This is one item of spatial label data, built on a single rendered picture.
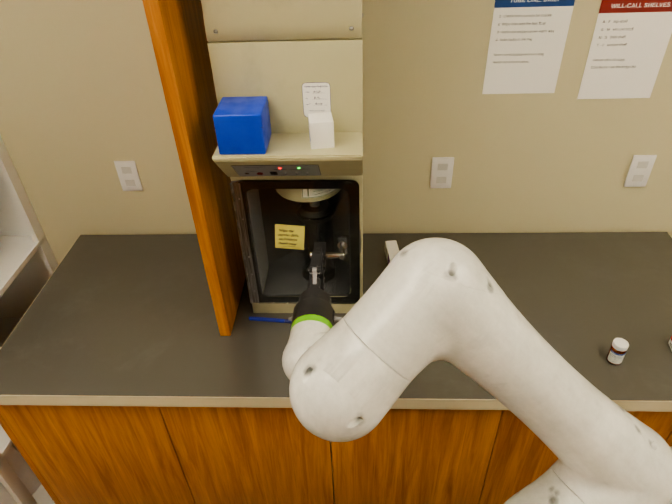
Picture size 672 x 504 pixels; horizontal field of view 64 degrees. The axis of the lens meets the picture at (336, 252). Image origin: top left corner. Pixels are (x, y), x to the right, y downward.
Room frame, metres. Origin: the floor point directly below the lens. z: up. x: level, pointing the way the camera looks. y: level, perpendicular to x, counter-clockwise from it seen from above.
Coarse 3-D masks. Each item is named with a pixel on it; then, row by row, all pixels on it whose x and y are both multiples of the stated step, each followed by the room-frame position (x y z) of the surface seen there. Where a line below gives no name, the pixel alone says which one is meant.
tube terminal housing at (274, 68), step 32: (224, 64) 1.14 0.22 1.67; (256, 64) 1.14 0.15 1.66; (288, 64) 1.13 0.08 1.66; (320, 64) 1.13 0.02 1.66; (352, 64) 1.13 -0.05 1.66; (224, 96) 1.14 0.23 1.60; (288, 96) 1.14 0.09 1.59; (352, 96) 1.13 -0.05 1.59; (288, 128) 1.14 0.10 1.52; (352, 128) 1.13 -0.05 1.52
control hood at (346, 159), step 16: (272, 144) 1.08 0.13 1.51; (288, 144) 1.07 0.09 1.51; (304, 144) 1.07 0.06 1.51; (336, 144) 1.07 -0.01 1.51; (352, 144) 1.06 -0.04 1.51; (224, 160) 1.03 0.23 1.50; (240, 160) 1.03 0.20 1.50; (256, 160) 1.03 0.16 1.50; (272, 160) 1.02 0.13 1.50; (288, 160) 1.02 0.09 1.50; (304, 160) 1.02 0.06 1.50; (320, 160) 1.02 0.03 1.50; (336, 160) 1.02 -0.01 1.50; (352, 160) 1.02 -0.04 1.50; (240, 176) 1.11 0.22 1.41; (256, 176) 1.11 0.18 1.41
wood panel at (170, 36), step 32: (160, 0) 1.07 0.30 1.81; (192, 0) 1.27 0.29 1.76; (160, 32) 1.06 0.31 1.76; (192, 32) 1.23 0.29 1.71; (160, 64) 1.06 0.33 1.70; (192, 64) 1.19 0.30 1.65; (192, 96) 1.14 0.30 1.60; (192, 128) 1.10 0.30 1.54; (192, 160) 1.06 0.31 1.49; (192, 192) 1.06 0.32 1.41; (224, 192) 1.25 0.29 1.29; (224, 224) 1.20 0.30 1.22; (224, 256) 1.14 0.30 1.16; (224, 288) 1.09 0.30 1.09; (224, 320) 1.06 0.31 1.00
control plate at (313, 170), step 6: (234, 168) 1.06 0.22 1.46; (240, 168) 1.06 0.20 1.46; (246, 168) 1.06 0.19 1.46; (252, 168) 1.06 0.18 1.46; (258, 168) 1.06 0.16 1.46; (264, 168) 1.06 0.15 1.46; (270, 168) 1.06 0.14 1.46; (276, 168) 1.06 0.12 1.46; (282, 168) 1.06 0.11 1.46; (288, 168) 1.06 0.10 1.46; (294, 168) 1.06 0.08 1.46; (306, 168) 1.06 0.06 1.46; (312, 168) 1.06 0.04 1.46; (318, 168) 1.06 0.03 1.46; (240, 174) 1.10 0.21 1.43; (246, 174) 1.10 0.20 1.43; (252, 174) 1.10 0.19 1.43; (264, 174) 1.10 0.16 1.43; (270, 174) 1.10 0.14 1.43; (282, 174) 1.10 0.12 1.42; (288, 174) 1.09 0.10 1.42; (294, 174) 1.09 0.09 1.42; (300, 174) 1.09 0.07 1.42; (312, 174) 1.09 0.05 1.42; (318, 174) 1.09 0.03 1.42
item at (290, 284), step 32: (256, 192) 1.13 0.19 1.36; (288, 192) 1.12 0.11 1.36; (320, 192) 1.12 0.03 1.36; (352, 192) 1.11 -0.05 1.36; (256, 224) 1.13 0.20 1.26; (288, 224) 1.12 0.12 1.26; (320, 224) 1.12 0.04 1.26; (352, 224) 1.11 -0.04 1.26; (256, 256) 1.13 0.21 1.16; (288, 256) 1.12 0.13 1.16; (352, 256) 1.11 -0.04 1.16; (288, 288) 1.13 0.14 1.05; (352, 288) 1.11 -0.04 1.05
